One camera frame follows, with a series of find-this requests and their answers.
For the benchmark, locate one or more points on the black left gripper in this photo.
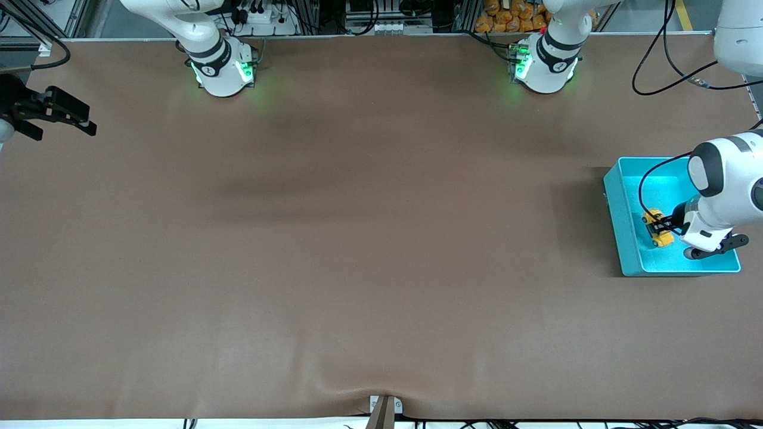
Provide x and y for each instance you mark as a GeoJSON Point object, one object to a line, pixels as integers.
{"type": "Point", "coordinates": [678, 217]}

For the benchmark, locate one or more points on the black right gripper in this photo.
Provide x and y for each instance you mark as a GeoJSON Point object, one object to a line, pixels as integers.
{"type": "Point", "coordinates": [13, 102]}

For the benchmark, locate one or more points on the yellow beetle toy car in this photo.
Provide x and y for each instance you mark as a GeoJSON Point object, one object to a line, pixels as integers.
{"type": "Point", "coordinates": [656, 213]}

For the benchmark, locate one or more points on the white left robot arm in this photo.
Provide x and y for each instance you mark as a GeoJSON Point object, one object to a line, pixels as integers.
{"type": "Point", "coordinates": [727, 190]}

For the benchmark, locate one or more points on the teal plastic storage bin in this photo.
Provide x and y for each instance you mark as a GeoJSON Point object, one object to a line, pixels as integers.
{"type": "Point", "coordinates": [626, 238]}

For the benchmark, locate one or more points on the white power strip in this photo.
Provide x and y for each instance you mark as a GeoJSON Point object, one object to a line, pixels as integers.
{"type": "Point", "coordinates": [262, 21]}

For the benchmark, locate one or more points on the orange snack packets pile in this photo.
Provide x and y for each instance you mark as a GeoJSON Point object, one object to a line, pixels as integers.
{"type": "Point", "coordinates": [506, 21]}

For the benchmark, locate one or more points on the brown table mat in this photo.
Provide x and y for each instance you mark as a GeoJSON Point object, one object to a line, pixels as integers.
{"type": "Point", "coordinates": [381, 298]}

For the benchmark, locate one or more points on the black and white control unit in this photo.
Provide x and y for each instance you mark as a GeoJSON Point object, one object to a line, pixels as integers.
{"type": "Point", "coordinates": [387, 27]}

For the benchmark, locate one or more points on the aluminium frame rail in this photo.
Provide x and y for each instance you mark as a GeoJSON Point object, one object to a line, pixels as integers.
{"type": "Point", "coordinates": [71, 18]}

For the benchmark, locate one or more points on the metal table clamp bracket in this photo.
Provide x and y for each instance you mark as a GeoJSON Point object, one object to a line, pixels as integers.
{"type": "Point", "coordinates": [384, 414]}

